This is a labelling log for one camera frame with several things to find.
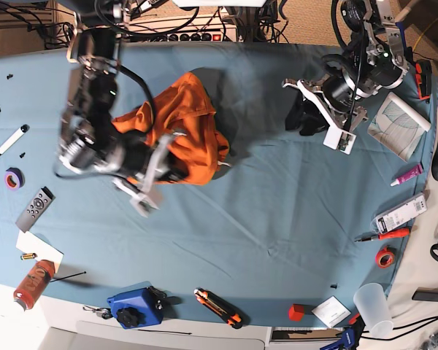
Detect black and white marker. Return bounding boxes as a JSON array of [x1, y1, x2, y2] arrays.
[[0, 124, 30, 157]]

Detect black zip tie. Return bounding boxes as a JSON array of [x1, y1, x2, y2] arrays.
[[50, 271, 87, 283]]

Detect black power adapter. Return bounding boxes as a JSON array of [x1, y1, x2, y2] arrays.
[[412, 287, 438, 302]]

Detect small red cube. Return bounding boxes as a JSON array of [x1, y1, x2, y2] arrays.
[[288, 304, 305, 322]]

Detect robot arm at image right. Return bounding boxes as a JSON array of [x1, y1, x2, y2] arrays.
[[283, 1, 408, 155]]

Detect blue black bar clamp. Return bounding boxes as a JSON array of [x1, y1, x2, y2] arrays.
[[320, 314, 366, 350]]

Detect clear packaged bit set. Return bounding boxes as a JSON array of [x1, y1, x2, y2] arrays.
[[372, 192, 427, 235]]

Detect leaf pattern booklet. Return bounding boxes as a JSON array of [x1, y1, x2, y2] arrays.
[[367, 93, 431, 162]]

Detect orange t-shirt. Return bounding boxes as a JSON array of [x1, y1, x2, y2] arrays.
[[112, 72, 229, 185]]

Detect purple tape roll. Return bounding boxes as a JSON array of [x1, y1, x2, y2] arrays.
[[4, 167, 25, 190]]

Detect small AA battery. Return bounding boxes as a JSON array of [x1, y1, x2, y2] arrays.
[[20, 253, 37, 260]]

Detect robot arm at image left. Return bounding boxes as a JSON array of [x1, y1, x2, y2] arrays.
[[56, 1, 185, 217]]

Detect red tape roll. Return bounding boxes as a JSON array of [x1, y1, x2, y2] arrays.
[[375, 246, 396, 268]]

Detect red drink can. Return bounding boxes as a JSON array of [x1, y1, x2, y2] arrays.
[[13, 260, 55, 311]]

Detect orange black clamp tool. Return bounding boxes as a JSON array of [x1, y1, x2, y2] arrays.
[[415, 59, 432, 103]]

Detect orange black utility knife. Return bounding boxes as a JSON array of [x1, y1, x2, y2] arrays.
[[193, 288, 243, 329]]

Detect blue-grey table cloth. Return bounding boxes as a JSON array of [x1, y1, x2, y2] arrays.
[[0, 43, 435, 326]]

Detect purple glue tube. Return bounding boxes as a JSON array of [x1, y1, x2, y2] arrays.
[[390, 163, 423, 187]]

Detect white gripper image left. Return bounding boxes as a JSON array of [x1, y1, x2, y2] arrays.
[[112, 130, 186, 217]]

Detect white paper card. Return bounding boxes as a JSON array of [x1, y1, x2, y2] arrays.
[[16, 230, 64, 273]]

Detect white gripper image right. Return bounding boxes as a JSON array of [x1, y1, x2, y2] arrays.
[[282, 79, 368, 155]]

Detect grey remote control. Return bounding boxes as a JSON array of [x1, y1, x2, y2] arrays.
[[15, 187, 55, 233]]

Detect red handled screwdriver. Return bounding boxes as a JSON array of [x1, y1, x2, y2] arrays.
[[355, 227, 410, 242]]

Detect blue box with black knob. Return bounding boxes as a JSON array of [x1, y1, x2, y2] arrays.
[[107, 286, 166, 330]]

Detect translucent plastic cup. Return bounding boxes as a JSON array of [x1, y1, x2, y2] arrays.
[[353, 283, 393, 338]]

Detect black power strip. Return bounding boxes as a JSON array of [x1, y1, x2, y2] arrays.
[[130, 30, 234, 42]]

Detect white square card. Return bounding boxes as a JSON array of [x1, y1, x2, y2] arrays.
[[312, 296, 350, 328]]

